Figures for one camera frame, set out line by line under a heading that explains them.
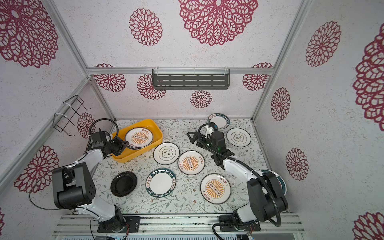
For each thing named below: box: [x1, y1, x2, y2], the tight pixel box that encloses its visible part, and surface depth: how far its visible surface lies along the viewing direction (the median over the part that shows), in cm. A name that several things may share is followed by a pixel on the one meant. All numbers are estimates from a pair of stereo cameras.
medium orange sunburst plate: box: [177, 150, 206, 176], surface depth 97 cm
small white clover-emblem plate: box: [226, 127, 252, 148], surface depth 111 cm
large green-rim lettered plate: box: [145, 168, 177, 198], surface depth 90 cm
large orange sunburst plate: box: [200, 173, 232, 205], surface depth 87 cm
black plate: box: [110, 171, 138, 197], surface depth 88 cm
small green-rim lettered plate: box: [207, 113, 230, 130], surface depth 123 cm
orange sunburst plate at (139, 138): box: [125, 127, 154, 150], surface depth 99 cm
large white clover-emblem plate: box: [153, 142, 181, 165], surface depth 102 cm
